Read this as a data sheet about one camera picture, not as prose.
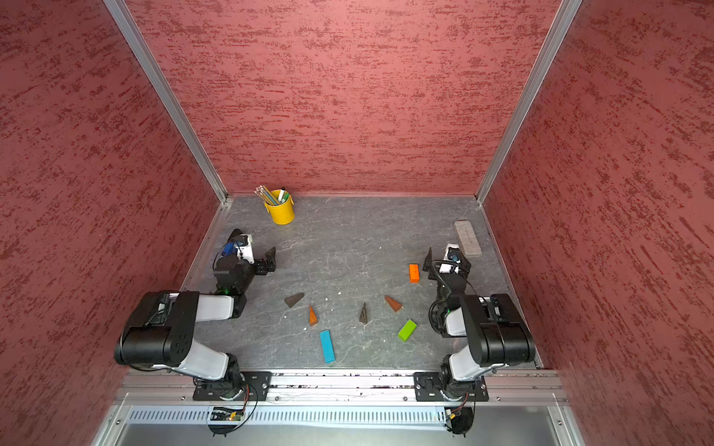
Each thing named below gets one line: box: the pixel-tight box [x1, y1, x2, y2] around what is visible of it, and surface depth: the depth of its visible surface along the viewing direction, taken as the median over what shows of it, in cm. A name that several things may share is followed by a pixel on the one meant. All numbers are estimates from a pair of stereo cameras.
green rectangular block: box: [396, 318, 418, 342], surface depth 85 cm
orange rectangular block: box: [408, 263, 420, 284], surface depth 97 cm
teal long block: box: [318, 329, 336, 365], surface depth 83 cm
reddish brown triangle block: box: [384, 295, 403, 313], surface depth 91 cm
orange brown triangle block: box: [308, 304, 319, 327], surface depth 87 cm
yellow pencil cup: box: [264, 189, 295, 226], surface depth 111 cm
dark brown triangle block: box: [284, 292, 305, 308], surface depth 91 cm
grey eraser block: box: [453, 219, 483, 258], surface depth 106 cm
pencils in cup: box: [253, 184, 280, 207], surface depth 102 cm
